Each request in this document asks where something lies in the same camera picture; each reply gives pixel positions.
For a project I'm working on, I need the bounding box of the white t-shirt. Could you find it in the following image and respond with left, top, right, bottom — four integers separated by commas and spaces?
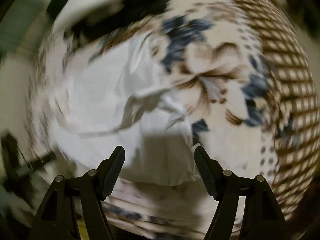
49, 31, 199, 186

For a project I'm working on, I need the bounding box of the brown checkered blanket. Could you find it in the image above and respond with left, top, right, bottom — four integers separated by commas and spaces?
232, 0, 319, 220

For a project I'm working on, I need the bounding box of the floral bed blanket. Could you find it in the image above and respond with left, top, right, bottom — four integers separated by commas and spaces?
28, 0, 279, 239

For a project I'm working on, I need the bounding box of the black patterned folded garment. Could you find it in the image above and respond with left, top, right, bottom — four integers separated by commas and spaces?
65, 0, 169, 42

